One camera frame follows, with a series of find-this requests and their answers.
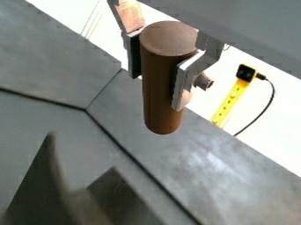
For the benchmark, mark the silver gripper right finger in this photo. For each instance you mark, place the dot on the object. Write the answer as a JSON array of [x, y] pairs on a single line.
[[209, 49]]

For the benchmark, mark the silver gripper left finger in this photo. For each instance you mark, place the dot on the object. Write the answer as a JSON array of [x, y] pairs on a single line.
[[127, 13]]

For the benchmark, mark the brown round cylinder peg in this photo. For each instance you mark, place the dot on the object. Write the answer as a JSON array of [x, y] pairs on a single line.
[[167, 43]]

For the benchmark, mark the dark grey curved cradle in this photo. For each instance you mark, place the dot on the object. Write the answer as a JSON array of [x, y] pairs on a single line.
[[43, 202]]

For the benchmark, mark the black camera on bracket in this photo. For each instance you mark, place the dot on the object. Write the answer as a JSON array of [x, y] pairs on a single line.
[[245, 73]]

